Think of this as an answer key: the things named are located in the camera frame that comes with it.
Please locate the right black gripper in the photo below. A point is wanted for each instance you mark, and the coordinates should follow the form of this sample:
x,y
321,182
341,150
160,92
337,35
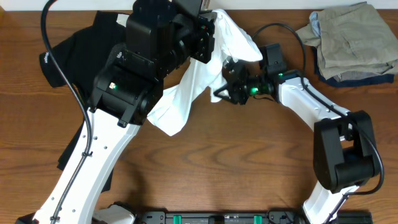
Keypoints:
x,y
235,87

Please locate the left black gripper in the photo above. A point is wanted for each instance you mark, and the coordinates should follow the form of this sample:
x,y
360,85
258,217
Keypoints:
x,y
204,40

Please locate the white t-shirt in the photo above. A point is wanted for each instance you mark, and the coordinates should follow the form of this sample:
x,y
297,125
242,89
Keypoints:
x,y
171,112

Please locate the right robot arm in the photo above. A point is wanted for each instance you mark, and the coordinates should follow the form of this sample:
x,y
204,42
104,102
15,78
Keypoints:
x,y
346,160

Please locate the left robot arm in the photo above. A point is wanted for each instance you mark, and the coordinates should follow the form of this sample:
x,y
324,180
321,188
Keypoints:
x,y
160,36

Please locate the light blue garment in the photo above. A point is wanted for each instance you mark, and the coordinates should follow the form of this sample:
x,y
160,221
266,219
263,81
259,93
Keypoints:
x,y
315,23

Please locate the black t-shirt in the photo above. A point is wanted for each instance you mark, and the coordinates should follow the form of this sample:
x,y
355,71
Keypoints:
x,y
81,57

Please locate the khaki folded garment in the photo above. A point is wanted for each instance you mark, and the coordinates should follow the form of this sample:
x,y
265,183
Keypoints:
x,y
355,43

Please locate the navy folded garment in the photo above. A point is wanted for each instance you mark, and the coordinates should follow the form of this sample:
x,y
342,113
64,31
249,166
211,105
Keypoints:
x,y
388,78

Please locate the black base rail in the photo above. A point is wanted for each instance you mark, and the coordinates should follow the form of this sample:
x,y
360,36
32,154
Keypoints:
x,y
272,216

